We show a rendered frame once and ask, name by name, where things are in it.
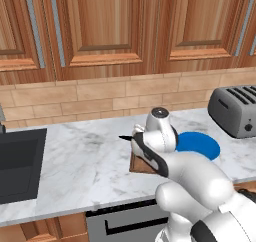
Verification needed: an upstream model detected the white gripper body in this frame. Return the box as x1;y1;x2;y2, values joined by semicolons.
131;123;146;137

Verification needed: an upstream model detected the brown wooden cutting board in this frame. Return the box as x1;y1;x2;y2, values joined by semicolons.
128;151;159;175

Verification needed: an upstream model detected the blue round plate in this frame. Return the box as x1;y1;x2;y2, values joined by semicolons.
174;131;222;162

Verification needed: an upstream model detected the wooden drawer front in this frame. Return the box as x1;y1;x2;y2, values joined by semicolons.
233;181;256;194

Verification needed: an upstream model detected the grey dishwasher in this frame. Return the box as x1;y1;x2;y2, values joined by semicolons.
85;199;172;242

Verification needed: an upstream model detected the grey four-slot toaster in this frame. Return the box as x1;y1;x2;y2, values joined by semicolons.
207;84;256;140

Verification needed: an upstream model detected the black sink basin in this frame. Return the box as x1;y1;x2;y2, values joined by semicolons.
0;128;48;206

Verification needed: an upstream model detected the wooden base cupboard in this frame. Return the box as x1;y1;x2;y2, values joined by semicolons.
0;211;90;242

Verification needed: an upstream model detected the grey tap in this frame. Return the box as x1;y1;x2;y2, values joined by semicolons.
0;105;7;134

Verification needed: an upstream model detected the black dishwasher handle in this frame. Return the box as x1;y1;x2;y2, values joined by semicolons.
104;216;170;236

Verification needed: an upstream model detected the grey cupboard door handle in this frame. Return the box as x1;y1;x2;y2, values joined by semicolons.
25;0;46;70
50;0;67;68
249;35;256;57
233;0;256;57

